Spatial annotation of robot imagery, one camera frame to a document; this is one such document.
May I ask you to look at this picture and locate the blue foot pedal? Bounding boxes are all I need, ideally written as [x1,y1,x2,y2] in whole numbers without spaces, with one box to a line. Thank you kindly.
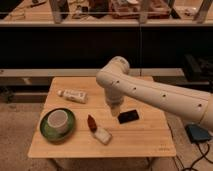
[185,124,212,143]

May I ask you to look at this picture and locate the white cup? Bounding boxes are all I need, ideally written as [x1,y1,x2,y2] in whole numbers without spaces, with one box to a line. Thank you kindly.
[47,110,68,133]

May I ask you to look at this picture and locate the white tube bottle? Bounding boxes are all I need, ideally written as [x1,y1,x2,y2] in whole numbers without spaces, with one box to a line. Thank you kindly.
[57,89,87,104]

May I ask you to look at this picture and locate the red brown small bottle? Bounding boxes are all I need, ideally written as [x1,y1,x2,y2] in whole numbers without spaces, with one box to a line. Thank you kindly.
[87,115,97,132]

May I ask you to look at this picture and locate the wooden folding table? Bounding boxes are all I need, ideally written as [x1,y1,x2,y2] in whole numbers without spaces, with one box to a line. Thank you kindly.
[28,77,176,158]

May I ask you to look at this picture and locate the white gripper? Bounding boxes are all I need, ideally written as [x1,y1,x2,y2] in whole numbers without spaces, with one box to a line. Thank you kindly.
[106,95,124,117]

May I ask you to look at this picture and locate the long wooden shelf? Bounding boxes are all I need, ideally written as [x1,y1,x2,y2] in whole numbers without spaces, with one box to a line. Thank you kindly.
[0,0,213,27]

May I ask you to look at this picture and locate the black phone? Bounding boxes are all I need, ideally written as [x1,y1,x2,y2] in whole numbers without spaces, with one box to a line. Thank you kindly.
[118,110,139,124]

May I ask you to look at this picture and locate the black pedal cable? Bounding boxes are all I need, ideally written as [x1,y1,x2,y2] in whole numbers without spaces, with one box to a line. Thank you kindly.
[173,141,213,171]

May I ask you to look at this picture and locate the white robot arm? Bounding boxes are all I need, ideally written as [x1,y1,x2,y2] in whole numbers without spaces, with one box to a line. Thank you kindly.
[96,56,213,132]

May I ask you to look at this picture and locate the green plate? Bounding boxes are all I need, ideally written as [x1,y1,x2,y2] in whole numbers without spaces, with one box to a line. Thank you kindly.
[39,108,76,143]

